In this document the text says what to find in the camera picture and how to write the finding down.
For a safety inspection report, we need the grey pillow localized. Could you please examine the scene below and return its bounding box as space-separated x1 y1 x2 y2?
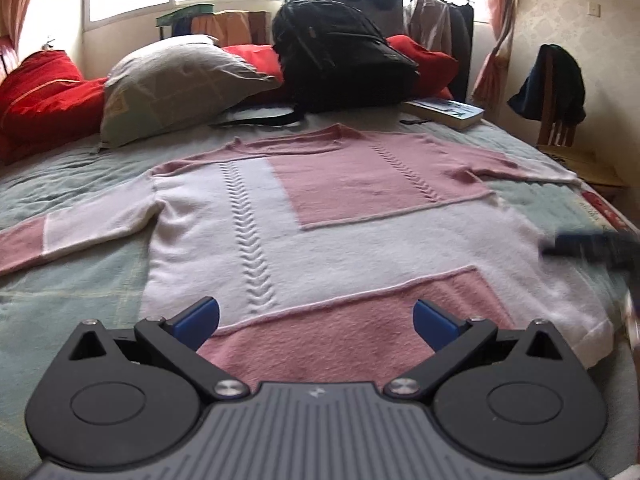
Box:
97 35 283 151

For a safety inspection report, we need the green box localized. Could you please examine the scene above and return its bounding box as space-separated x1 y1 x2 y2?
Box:
155 4 216 28

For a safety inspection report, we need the green plaid bedspread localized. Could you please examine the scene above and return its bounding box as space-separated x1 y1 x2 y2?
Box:
0 105 640 480

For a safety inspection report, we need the wooden chair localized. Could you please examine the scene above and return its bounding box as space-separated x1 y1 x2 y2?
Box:
535 45 626 188

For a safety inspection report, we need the brown cardboard box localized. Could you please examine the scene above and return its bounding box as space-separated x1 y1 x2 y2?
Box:
190 10 273 47

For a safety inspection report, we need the dark hanging garment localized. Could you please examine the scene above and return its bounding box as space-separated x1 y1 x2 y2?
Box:
447 2 473 101

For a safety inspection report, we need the red patterned bed sheet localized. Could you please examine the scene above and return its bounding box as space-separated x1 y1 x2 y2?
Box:
575 187 638 233

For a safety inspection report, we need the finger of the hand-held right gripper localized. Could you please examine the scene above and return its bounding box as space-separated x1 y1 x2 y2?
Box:
542 231 638 272

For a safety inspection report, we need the beige hanging shirt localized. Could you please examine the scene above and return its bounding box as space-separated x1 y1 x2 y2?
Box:
406 0 451 56

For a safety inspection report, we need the black backpack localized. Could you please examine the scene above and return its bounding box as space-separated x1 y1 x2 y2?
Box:
210 0 421 128

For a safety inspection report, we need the red pillow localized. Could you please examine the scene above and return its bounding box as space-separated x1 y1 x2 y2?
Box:
0 50 108 163

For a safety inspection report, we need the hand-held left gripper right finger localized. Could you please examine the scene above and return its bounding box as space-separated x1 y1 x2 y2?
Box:
384 298 576 401

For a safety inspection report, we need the orange patterned curtain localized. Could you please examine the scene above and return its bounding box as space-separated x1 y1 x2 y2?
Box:
472 0 521 111
0 0 46 61

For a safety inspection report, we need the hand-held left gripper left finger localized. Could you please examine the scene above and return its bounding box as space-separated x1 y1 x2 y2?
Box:
67 296 250 402

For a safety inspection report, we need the dark garment on chair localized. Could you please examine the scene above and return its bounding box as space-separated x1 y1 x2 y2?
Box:
507 44 587 123

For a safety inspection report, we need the blue cover book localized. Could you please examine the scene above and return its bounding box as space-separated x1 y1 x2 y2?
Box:
402 98 486 130

